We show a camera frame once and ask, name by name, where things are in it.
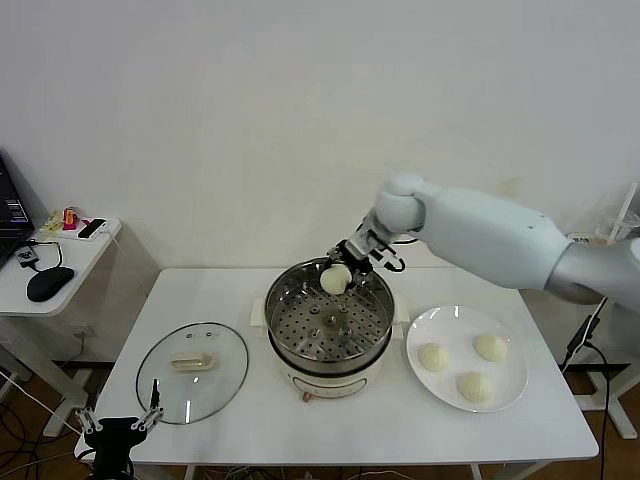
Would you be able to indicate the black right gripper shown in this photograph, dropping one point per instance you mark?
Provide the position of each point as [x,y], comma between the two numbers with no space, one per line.
[362,264]

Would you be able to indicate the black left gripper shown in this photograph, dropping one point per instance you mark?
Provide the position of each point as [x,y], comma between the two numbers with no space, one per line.
[112,440]

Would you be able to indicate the white steamed baozi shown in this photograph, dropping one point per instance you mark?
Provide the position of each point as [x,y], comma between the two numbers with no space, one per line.
[490,346]
[475,387]
[334,280]
[434,358]

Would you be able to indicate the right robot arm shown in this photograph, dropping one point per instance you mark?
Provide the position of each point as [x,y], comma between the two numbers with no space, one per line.
[490,235]

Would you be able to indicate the perforated steel steamer basket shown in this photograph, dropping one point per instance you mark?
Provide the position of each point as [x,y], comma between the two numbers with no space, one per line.
[327,330]

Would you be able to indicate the white round plate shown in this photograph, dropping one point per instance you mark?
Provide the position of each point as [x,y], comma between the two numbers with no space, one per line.
[450,325]

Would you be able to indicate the cream electric cooker pot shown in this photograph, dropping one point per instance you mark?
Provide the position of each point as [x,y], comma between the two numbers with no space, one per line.
[330,387]

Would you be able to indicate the black computer mouse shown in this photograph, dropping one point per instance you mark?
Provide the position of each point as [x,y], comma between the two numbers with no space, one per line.
[49,285]

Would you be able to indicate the white side desk with laptop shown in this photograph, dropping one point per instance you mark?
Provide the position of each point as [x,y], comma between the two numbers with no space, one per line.
[75,260]

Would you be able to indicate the white flat device under phone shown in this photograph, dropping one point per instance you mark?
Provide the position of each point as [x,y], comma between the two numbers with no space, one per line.
[70,236]

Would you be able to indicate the black smartphone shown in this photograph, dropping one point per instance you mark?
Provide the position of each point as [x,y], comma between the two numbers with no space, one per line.
[91,229]

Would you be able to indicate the pink orange small package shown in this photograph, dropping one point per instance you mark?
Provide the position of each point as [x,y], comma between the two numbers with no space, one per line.
[70,220]

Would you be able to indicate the yellow snack packet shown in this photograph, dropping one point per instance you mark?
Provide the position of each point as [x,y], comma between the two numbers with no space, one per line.
[51,225]

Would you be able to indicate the black laptop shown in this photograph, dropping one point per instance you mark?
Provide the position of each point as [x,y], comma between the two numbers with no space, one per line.
[10,210]

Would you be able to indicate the white side desk with cup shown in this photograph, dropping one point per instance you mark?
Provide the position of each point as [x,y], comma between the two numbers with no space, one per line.
[620,320]

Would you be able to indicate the clear plastic drink cup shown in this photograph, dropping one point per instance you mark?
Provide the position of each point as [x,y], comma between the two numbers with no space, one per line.
[625,225]

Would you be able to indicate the white drinking straw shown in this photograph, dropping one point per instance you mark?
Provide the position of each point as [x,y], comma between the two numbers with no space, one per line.
[625,210]

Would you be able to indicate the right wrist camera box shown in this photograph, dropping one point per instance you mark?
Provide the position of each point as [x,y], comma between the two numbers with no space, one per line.
[359,248]

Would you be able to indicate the white wall socket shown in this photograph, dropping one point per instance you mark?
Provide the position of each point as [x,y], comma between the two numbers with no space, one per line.
[82,331]

